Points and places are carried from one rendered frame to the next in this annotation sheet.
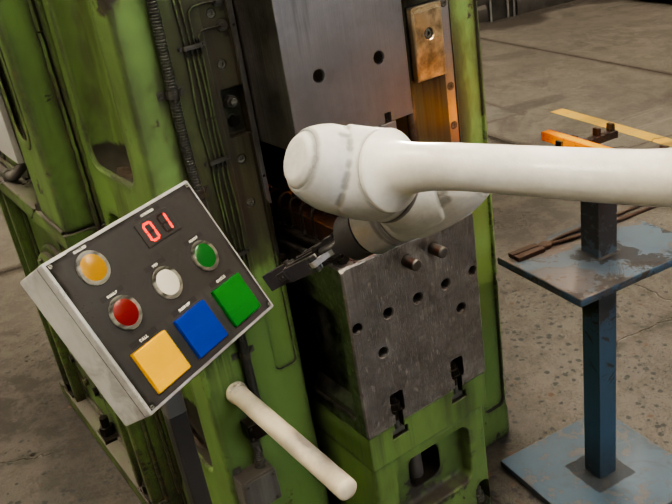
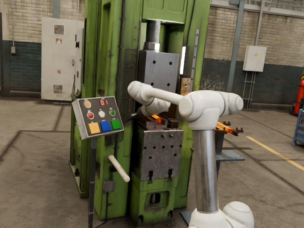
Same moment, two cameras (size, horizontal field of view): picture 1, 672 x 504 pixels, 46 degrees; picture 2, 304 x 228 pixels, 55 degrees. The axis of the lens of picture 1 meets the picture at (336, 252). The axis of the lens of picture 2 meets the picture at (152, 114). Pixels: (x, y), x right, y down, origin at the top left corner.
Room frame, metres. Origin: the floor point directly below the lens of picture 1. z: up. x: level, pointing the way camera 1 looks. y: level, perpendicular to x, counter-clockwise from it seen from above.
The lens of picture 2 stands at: (-0.83, -0.32, 1.58)
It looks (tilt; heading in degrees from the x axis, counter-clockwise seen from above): 13 degrees down; 7
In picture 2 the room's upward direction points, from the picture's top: 5 degrees clockwise
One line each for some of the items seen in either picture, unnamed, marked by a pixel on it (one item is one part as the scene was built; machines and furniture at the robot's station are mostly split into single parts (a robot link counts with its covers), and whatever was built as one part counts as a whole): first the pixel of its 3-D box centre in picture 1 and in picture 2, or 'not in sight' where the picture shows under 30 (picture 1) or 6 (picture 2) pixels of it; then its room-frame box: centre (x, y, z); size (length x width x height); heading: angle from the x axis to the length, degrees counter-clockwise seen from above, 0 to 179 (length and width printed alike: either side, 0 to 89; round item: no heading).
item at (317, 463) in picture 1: (287, 437); (118, 168); (1.33, 0.16, 0.62); 0.44 x 0.05 x 0.05; 31
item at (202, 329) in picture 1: (199, 329); (105, 126); (1.15, 0.25, 1.01); 0.07 x 0.05 x 0.07; 146
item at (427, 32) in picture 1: (426, 41); (185, 87); (1.86, -0.29, 1.27); 0.09 x 0.02 x 0.17; 121
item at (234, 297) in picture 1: (235, 300); (115, 124); (1.23, 0.19, 1.01); 0.07 x 0.05 x 0.07; 146
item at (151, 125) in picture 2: (318, 201); (147, 118); (1.76, 0.02, 0.96); 0.42 x 0.20 x 0.09; 31
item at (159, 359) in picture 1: (160, 362); (93, 128); (1.07, 0.30, 1.01); 0.07 x 0.05 x 0.07; 146
